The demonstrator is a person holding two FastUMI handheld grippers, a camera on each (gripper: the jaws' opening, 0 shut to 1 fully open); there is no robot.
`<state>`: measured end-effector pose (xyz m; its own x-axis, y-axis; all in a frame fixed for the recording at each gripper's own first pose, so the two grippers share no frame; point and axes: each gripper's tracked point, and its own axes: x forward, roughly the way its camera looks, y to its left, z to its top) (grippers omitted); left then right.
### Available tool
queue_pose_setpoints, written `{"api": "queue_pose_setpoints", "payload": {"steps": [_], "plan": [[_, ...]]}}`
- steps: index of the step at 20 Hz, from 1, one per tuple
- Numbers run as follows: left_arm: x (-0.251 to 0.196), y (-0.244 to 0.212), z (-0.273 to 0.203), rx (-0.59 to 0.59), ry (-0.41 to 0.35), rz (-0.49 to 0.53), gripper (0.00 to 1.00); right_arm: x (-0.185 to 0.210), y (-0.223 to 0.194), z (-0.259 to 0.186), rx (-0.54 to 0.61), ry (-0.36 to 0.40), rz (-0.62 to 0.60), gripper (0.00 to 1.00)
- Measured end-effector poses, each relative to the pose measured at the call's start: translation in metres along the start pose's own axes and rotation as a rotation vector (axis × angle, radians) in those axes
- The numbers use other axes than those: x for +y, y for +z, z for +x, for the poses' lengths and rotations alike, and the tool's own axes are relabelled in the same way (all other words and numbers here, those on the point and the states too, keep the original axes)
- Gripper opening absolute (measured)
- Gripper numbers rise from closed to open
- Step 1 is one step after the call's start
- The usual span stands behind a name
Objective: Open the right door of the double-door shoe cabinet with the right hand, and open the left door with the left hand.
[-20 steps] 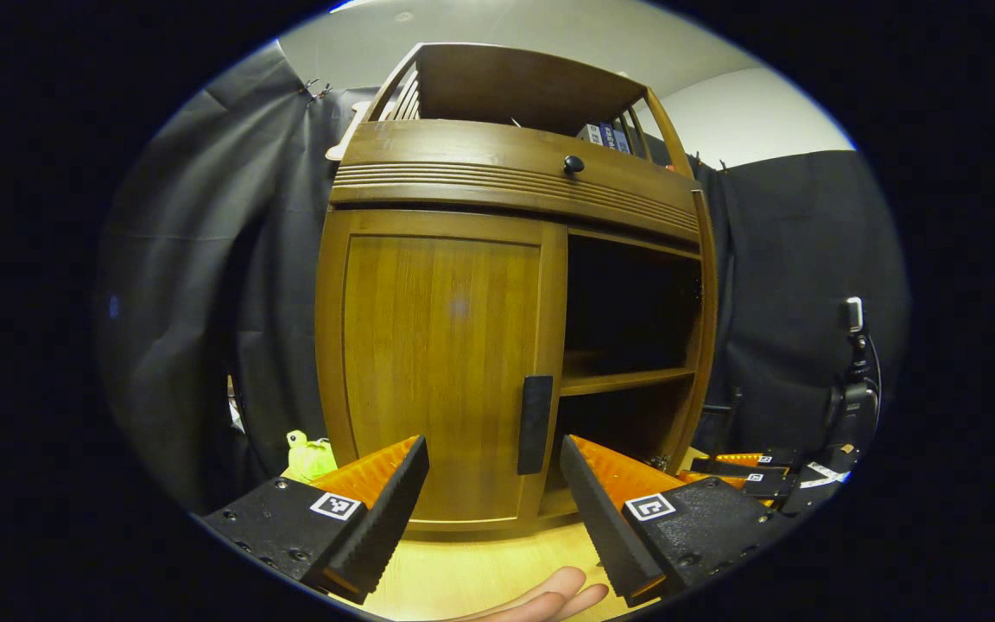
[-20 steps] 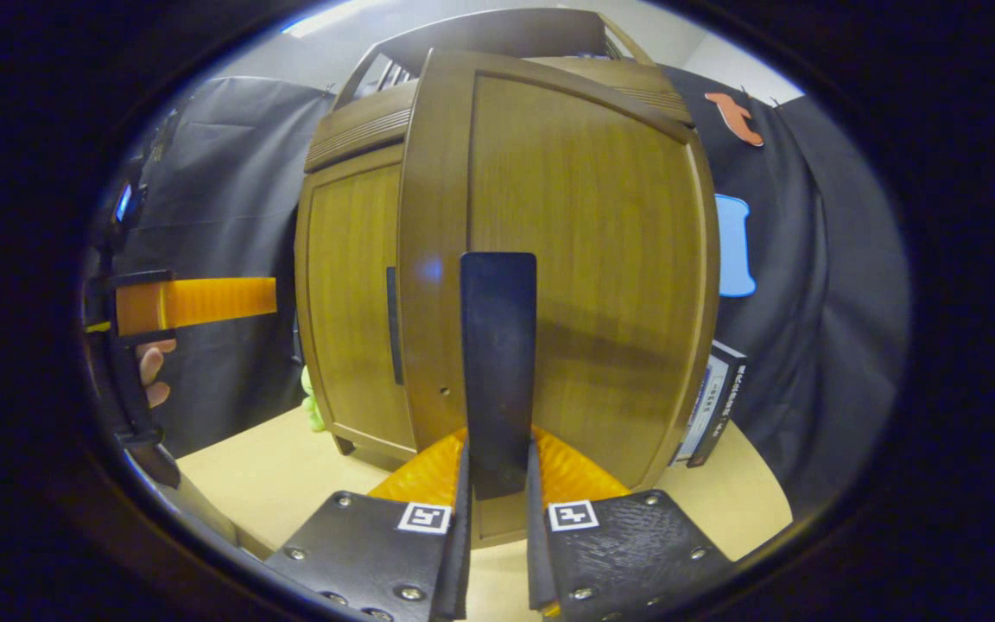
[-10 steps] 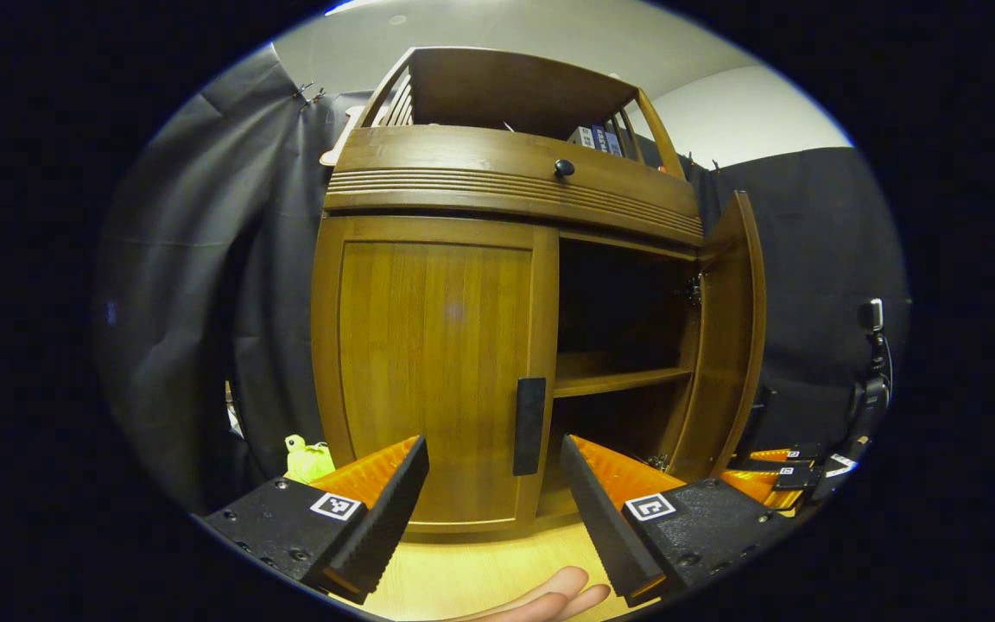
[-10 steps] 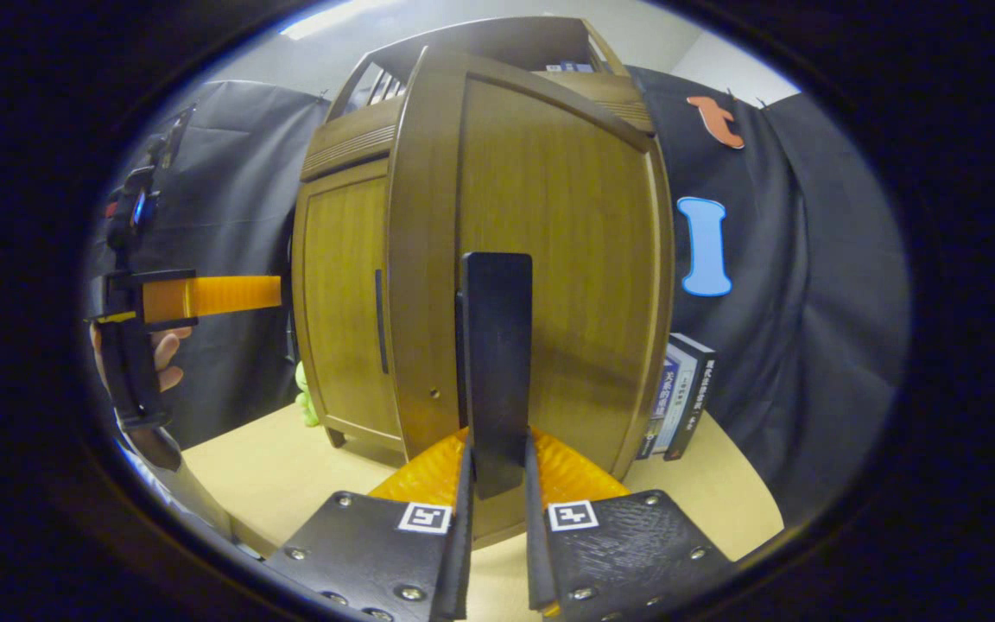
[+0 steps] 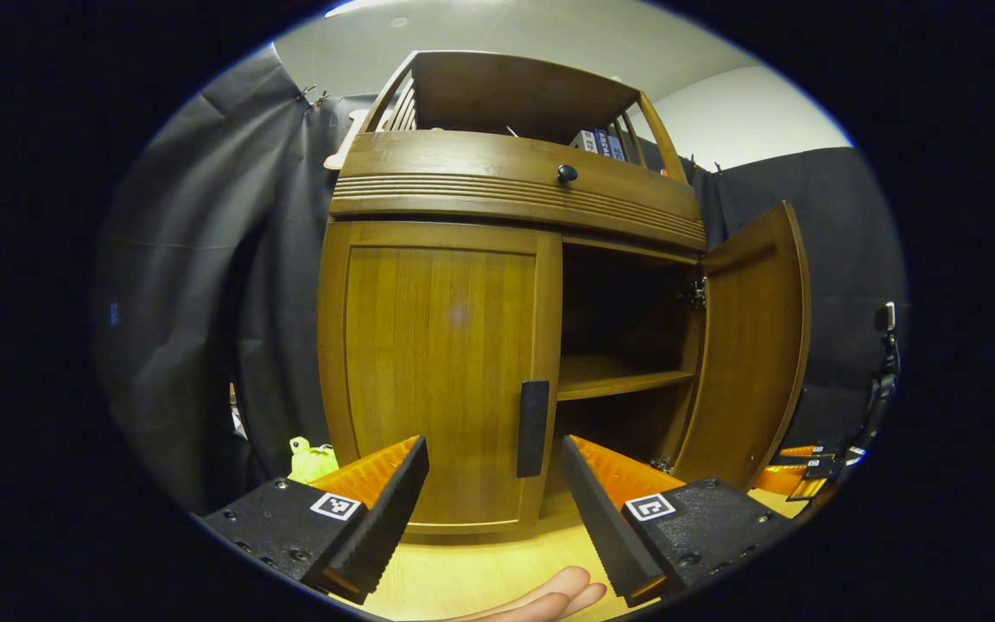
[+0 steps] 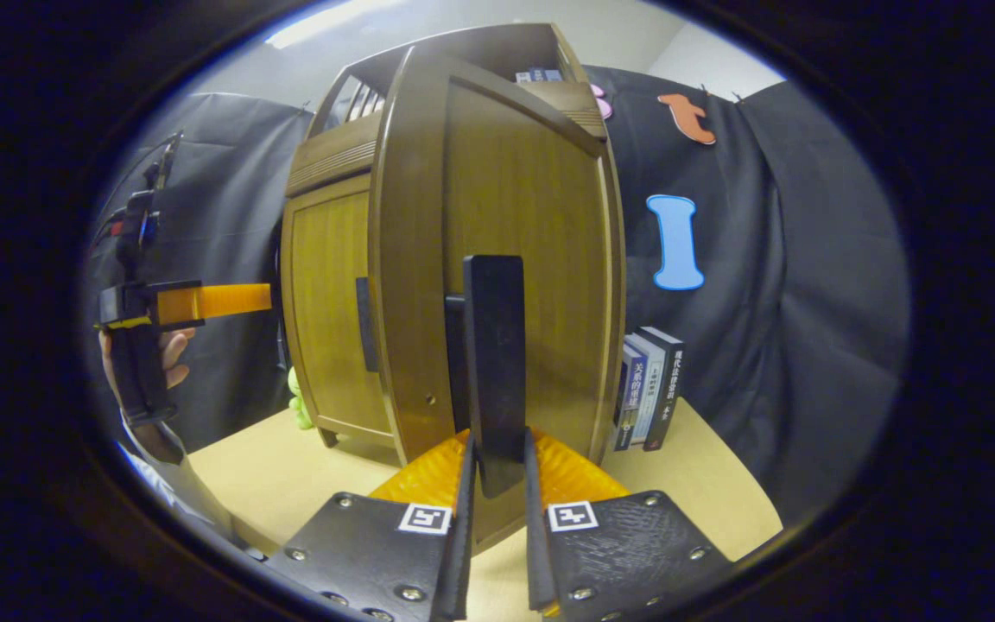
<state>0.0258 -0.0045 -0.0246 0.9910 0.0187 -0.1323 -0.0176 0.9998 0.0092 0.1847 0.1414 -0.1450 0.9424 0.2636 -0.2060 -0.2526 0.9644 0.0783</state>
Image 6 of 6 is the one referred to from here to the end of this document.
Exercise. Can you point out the black backdrop cloth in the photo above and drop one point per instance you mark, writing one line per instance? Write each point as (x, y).
(808, 302)

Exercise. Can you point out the black spine book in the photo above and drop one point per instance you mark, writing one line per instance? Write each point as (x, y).
(668, 389)

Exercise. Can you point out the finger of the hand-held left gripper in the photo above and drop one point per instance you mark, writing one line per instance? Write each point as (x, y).
(221, 302)

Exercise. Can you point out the wooden cabinet door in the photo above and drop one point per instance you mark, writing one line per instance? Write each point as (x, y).
(329, 302)
(515, 190)

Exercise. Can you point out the wooden double-door shoe cabinet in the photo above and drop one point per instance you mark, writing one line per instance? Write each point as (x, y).
(497, 47)

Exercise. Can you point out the blue spine book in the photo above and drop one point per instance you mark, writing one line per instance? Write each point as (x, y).
(631, 402)

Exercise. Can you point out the green frog plush toy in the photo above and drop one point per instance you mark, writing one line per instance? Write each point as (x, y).
(301, 402)

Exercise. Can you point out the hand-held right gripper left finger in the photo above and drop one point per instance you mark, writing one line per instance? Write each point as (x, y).
(461, 553)

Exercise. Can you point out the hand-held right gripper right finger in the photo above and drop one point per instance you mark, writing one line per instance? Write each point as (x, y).
(536, 553)

